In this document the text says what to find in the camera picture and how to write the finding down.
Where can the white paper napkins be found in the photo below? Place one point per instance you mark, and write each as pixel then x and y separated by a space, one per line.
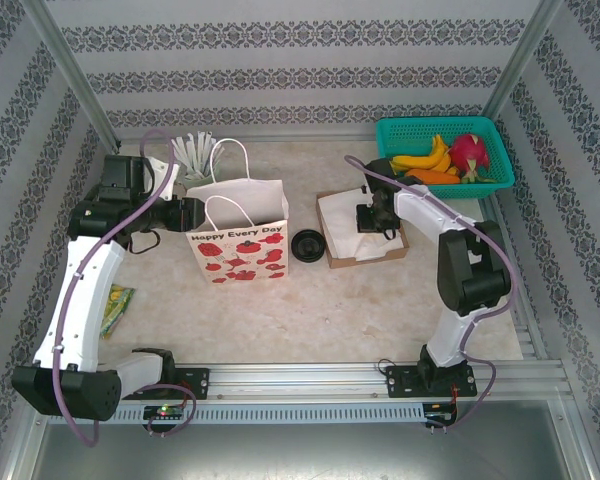
pixel 337 220

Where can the white red paper gift bag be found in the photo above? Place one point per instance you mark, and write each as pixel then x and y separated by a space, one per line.
pixel 240 250

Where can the brown cardboard napkin box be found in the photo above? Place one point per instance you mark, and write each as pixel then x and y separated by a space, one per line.
pixel 340 262

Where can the black plastic cup lid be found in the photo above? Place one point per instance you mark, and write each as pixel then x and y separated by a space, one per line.
pixel 307 246

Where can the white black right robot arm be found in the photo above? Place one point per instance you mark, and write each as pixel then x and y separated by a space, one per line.
pixel 420 205

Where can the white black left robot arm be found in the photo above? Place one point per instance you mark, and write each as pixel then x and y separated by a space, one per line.
pixel 85 300

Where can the paper wrapped straw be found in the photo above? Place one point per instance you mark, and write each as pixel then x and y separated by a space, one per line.
pixel 200 150
pixel 211 162
pixel 209 147
pixel 182 157

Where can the orange toy fruit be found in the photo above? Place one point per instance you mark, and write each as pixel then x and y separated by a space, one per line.
pixel 430 176

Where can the yellow banana bunch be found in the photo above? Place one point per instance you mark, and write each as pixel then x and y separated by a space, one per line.
pixel 422 160

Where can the teal plastic basket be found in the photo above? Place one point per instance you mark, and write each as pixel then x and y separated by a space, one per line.
pixel 415 131

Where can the green yellow snack packet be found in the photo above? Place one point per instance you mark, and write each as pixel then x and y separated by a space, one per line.
pixel 116 310

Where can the pink dragon fruit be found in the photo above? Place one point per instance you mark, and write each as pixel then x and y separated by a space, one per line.
pixel 470 152

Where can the left small circuit board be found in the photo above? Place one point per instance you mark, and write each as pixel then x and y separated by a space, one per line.
pixel 165 411

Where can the small circuit board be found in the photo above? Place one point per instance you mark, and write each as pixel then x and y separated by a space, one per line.
pixel 440 414
pixel 165 411

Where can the right small circuit board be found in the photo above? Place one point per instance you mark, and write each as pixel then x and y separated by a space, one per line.
pixel 440 414

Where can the aluminium frame post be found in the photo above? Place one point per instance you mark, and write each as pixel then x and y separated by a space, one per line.
pixel 70 65
pixel 525 50

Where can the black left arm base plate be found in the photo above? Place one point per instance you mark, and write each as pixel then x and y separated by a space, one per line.
pixel 195 382

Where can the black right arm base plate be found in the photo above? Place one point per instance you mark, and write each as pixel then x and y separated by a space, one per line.
pixel 400 382

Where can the aluminium mounting rail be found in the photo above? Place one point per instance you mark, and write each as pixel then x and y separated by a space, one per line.
pixel 300 380

